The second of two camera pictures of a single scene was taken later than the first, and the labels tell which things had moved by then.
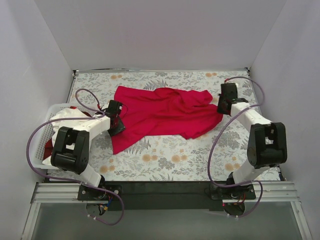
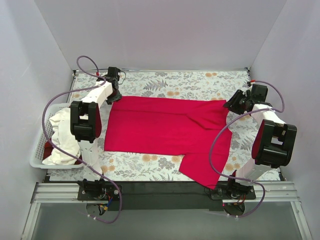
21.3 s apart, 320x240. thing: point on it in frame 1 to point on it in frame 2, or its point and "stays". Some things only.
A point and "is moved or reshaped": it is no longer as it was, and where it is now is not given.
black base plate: x=206 y=196 stays
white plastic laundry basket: x=43 y=135 stays
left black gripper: x=119 y=126 to x=114 y=96
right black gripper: x=222 y=107 to x=235 y=103
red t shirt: x=160 y=111 is moved or reshaped
